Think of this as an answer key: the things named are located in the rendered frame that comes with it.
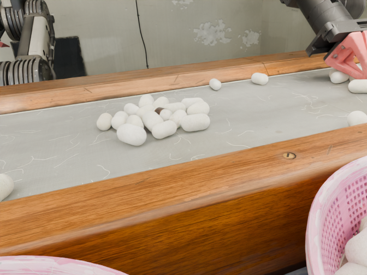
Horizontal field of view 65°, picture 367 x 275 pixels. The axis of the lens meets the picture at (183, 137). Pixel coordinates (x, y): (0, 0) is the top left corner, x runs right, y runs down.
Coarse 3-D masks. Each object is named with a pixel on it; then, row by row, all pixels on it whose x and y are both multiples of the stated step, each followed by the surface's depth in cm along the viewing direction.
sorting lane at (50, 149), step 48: (192, 96) 48; (240, 96) 46; (288, 96) 44; (336, 96) 43; (0, 144) 34; (48, 144) 33; (96, 144) 32; (144, 144) 31; (192, 144) 31; (240, 144) 30
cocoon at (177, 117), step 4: (176, 112) 35; (180, 112) 35; (184, 112) 35; (172, 116) 34; (176, 116) 34; (180, 116) 34; (184, 116) 35; (172, 120) 34; (176, 120) 34; (180, 120) 34; (176, 124) 34; (180, 124) 34
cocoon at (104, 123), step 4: (100, 116) 36; (104, 116) 35; (108, 116) 36; (100, 120) 35; (104, 120) 35; (108, 120) 35; (100, 124) 35; (104, 124) 35; (108, 124) 35; (100, 128) 35; (104, 128) 35; (108, 128) 35
